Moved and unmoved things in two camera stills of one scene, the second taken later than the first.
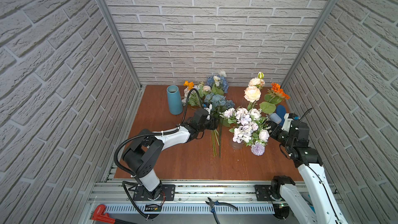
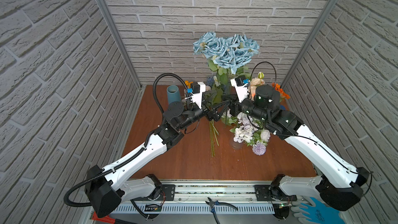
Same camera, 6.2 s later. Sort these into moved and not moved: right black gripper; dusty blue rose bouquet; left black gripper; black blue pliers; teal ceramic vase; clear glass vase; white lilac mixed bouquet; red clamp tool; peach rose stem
Moved: dusty blue rose bouquet; left black gripper; right black gripper
Not moved: white lilac mixed bouquet; clear glass vase; peach rose stem; teal ceramic vase; black blue pliers; red clamp tool
